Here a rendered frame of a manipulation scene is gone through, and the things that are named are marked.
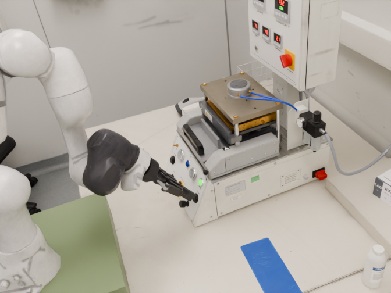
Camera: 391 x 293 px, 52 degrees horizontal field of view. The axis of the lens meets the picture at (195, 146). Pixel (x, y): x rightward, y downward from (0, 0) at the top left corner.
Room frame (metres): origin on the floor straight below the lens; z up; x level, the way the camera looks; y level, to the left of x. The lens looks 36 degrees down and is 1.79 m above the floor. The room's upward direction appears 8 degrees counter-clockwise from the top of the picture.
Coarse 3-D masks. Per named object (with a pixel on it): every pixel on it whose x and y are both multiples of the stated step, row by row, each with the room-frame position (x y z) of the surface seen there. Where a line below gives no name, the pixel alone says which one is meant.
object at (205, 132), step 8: (208, 120) 1.27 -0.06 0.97; (192, 128) 1.23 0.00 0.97; (200, 128) 1.23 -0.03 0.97; (208, 128) 1.16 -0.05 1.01; (184, 136) 1.20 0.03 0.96; (200, 136) 1.18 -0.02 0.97; (208, 136) 1.16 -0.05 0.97; (216, 136) 1.11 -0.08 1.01; (280, 136) 1.12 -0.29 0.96; (192, 144) 1.14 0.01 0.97; (208, 144) 1.12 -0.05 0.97; (216, 144) 1.09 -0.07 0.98; (224, 144) 1.11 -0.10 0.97; (208, 152) 1.08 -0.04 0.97; (200, 160) 1.06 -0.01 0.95
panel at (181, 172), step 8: (176, 144) 1.25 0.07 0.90; (184, 144) 1.21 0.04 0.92; (176, 152) 1.24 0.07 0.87; (176, 160) 1.22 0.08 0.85; (184, 160) 1.16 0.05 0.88; (192, 160) 1.12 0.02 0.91; (168, 168) 1.25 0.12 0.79; (176, 168) 1.20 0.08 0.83; (184, 168) 1.14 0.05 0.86; (200, 168) 1.06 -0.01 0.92; (176, 176) 1.17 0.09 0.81; (184, 176) 1.12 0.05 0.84; (200, 176) 1.04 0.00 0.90; (184, 184) 1.10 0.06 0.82; (192, 184) 1.06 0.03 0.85; (200, 192) 1.00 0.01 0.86; (192, 200) 1.02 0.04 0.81; (200, 200) 0.98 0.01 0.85; (184, 208) 1.05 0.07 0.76; (192, 208) 1.01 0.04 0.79; (192, 216) 0.99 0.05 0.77
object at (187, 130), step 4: (184, 124) 1.21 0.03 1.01; (184, 128) 1.19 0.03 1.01; (188, 128) 1.18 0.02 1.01; (184, 132) 1.20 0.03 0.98; (188, 132) 1.16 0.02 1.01; (192, 132) 1.15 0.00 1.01; (188, 136) 1.16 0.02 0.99; (192, 136) 1.13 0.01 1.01; (196, 136) 1.13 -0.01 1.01; (192, 140) 1.12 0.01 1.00; (196, 140) 1.10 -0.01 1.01; (196, 144) 1.08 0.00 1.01; (200, 144) 1.07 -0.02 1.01; (200, 148) 1.07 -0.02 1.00; (200, 152) 1.07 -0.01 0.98
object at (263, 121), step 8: (208, 104) 1.25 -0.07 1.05; (216, 112) 1.18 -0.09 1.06; (272, 112) 1.13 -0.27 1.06; (224, 120) 1.12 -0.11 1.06; (248, 120) 1.10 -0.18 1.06; (256, 120) 1.10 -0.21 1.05; (264, 120) 1.11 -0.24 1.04; (272, 120) 1.12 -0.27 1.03; (232, 128) 1.07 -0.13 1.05; (240, 128) 1.08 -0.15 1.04; (248, 128) 1.09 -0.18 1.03; (256, 128) 1.10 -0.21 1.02
